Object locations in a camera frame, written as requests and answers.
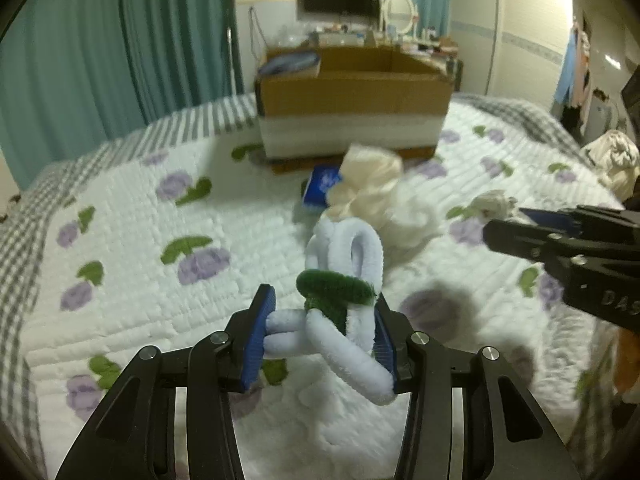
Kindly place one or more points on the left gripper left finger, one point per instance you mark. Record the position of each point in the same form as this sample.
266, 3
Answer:
131, 433

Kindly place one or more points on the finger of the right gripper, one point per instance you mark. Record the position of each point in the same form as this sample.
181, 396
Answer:
525, 240
589, 222

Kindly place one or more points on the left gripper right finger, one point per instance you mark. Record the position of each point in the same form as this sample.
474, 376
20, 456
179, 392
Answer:
469, 416

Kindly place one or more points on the cream fluffy cloth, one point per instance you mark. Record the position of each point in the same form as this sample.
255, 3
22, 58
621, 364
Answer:
373, 187

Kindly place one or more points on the white green plush ring toy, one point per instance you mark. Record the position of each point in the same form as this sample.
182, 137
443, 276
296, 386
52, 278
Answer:
341, 283

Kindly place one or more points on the large floral tissue pack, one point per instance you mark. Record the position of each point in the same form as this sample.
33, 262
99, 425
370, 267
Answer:
291, 63

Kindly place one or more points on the crumpled beige clothes pile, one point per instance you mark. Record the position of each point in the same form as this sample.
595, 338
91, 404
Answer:
616, 162

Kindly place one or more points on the hanging blue clothes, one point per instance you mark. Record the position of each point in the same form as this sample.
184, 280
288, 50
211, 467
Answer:
574, 86

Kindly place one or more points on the floral quilted bedspread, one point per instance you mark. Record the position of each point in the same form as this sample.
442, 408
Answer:
163, 249

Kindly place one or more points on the white wardrobe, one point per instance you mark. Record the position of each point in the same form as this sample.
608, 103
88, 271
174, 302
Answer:
511, 48

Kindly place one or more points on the white dressing table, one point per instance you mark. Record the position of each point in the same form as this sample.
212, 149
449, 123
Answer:
445, 58

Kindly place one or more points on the brown cardboard box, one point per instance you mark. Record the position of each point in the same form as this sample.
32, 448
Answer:
376, 97

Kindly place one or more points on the blue small tissue pack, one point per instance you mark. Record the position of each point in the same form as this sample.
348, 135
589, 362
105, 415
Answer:
321, 180

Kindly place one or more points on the grey checked blanket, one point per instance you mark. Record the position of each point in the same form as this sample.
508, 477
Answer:
22, 239

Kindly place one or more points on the white oval vanity mirror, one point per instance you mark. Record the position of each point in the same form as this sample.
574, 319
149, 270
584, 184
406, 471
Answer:
400, 18

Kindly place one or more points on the teal curtain left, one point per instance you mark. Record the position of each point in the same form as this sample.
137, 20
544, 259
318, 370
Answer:
78, 73

